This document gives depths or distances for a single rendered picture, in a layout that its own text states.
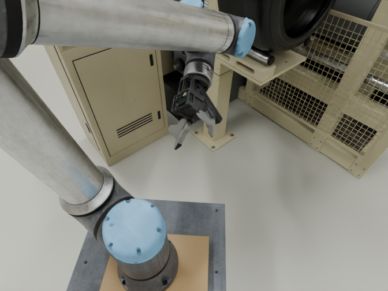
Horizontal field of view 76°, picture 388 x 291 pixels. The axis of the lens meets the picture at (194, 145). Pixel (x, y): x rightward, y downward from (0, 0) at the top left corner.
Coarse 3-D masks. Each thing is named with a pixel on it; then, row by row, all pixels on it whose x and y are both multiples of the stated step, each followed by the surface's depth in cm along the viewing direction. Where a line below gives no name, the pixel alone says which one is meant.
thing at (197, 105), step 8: (184, 80) 72; (192, 80) 72; (200, 80) 72; (184, 88) 68; (192, 88) 71; (200, 88) 74; (176, 96) 72; (184, 96) 68; (192, 96) 68; (200, 96) 70; (176, 104) 70; (184, 104) 67; (192, 104) 67; (200, 104) 70; (176, 112) 70; (184, 112) 70; (192, 112) 70; (192, 120) 72
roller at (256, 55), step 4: (252, 48) 115; (256, 48) 114; (248, 52) 116; (252, 52) 115; (256, 52) 114; (260, 52) 113; (264, 52) 112; (252, 56) 116; (256, 56) 114; (260, 56) 112; (264, 56) 111; (268, 56) 110; (272, 56) 110; (260, 60) 113; (264, 60) 111; (268, 60) 110; (272, 60) 111; (268, 64) 112
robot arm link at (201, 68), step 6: (186, 66) 75; (192, 66) 73; (198, 66) 72; (204, 66) 73; (210, 66) 75; (186, 72) 73; (192, 72) 72; (198, 72) 72; (204, 72) 72; (210, 72) 74; (210, 78) 74; (210, 84) 76
